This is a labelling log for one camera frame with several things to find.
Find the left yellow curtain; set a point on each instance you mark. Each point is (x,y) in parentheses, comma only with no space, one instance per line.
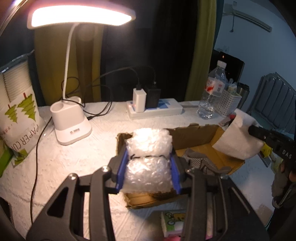
(84,61)

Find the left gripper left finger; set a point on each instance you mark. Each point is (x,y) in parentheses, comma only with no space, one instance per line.
(62,216)

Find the pink plush toy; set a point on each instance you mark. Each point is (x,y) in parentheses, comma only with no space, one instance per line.
(172,238)

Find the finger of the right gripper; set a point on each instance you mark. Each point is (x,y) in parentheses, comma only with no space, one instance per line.
(260,133)

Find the steel thermos cup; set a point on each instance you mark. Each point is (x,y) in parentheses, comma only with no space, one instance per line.
(243,90)

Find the wall air conditioner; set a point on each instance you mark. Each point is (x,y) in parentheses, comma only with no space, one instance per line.
(248,11)

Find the white paper towel pack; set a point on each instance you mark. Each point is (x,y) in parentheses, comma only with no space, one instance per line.
(236,141)

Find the yellow plastic bag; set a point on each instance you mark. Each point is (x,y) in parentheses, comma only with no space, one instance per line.
(267,156)

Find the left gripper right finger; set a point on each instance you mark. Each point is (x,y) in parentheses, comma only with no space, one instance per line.
(216,197)

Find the bubble wrap bundle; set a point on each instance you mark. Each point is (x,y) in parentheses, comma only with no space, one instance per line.
(148,169)

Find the white paper cup pack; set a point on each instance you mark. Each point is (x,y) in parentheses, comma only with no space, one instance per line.
(21,124)

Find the grey dotted sock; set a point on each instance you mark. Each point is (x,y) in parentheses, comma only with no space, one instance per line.
(199,161)

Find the yellow curtain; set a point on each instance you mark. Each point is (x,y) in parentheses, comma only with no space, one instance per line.
(84,61)
(203,49)

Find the black phone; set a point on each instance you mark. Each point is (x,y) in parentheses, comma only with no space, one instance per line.
(6,213)

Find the white charger plug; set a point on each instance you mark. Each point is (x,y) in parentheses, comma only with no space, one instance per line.
(139,99)

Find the clear water bottle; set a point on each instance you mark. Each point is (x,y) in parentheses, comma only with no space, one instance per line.
(215,84)

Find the white power strip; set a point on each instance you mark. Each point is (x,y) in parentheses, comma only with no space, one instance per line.
(166,107)

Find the small tissue pack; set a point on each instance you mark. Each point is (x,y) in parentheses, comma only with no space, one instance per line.
(172,222)

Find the white plastic basket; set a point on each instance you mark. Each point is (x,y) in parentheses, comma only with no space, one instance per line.
(227,103)

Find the open cardboard box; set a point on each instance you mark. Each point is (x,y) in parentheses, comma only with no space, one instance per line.
(199,139)

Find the grey padded headboard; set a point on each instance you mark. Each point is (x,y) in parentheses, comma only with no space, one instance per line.
(273,105)

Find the right yellow curtain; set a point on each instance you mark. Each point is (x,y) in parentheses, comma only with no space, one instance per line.
(203,49)

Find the black monitor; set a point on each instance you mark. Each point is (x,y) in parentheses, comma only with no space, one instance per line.
(234,66)

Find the black charger plug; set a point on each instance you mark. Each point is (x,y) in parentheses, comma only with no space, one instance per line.
(152,98)

